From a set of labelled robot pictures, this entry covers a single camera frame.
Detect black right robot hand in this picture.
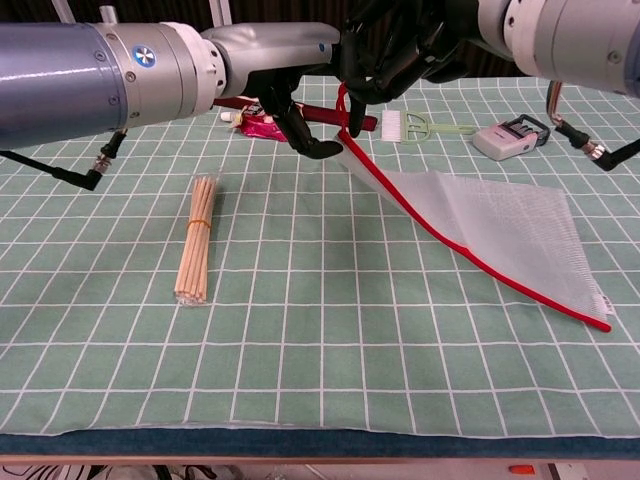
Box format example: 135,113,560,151
339,0,481,138

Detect green checked tablecloth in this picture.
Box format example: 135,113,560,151
0,74,640,441

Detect green white-bristle brush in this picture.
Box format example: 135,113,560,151
380,109,479,146

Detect dark blue table underlay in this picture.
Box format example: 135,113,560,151
0,427,640,456

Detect white frame post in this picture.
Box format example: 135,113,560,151
209,0,232,27

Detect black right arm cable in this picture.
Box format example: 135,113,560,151
547,79,640,172

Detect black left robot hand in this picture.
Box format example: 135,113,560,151
199,22,344,160

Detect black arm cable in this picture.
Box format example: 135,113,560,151
547,79,640,172
0,128,127,192

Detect bundle of wooden sticks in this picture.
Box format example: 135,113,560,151
173,174,221,307

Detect clear zip pouch red edge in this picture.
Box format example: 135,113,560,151
333,82,615,334

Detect red snack pouch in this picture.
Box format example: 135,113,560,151
219,104,289,144

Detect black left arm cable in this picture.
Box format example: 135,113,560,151
0,128,127,192

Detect white date stamp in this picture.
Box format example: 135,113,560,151
472,113,552,162

